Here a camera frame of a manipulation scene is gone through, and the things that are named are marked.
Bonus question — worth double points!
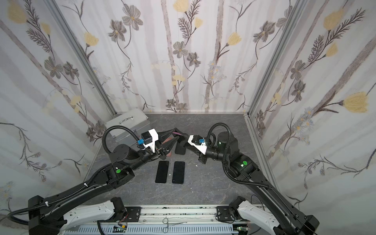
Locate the pink phone case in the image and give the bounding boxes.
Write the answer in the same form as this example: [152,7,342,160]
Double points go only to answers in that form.
[162,137,179,155]

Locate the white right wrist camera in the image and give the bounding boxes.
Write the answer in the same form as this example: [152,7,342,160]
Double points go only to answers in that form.
[188,135,208,155]

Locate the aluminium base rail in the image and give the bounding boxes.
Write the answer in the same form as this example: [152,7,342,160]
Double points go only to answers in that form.
[63,205,265,224]

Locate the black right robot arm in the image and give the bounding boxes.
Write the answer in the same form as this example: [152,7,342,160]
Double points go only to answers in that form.
[173,122,320,235]

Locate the white slotted cable duct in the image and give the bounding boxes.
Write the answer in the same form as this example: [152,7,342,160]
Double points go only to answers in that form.
[64,224,240,235]

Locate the black phone case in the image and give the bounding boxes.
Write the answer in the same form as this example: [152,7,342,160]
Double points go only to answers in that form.
[175,143,186,155]

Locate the silver aluminium case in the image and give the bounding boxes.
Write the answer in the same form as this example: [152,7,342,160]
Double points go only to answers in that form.
[105,108,152,146]

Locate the steel forceps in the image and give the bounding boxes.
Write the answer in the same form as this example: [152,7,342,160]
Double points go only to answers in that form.
[162,218,187,234]

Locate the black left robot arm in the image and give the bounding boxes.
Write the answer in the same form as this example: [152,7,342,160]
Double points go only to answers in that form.
[6,125,187,235]

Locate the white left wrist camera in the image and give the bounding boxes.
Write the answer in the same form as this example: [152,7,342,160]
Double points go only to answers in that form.
[138,129,159,152]

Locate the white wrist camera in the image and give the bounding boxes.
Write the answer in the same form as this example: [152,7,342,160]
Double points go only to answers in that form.
[188,135,208,155]
[138,129,159,152]

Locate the black phone with silver edge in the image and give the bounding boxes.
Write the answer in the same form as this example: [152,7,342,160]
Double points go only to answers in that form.
[155,161,169,184]

